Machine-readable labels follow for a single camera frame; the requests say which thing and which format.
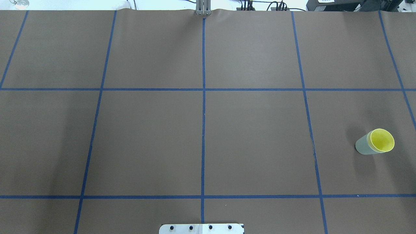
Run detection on yellow plastic cup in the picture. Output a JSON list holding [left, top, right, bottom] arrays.
[[366, 128, 395, 153]]

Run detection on green plastic cup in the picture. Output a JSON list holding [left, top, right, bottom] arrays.
[[355, 131, 378, 155]]

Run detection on aluminium frame post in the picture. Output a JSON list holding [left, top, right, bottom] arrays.
[[195, 0, 212, 16]]

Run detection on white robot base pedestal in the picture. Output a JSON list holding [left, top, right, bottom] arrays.
[[159, 223, 245, 234]]

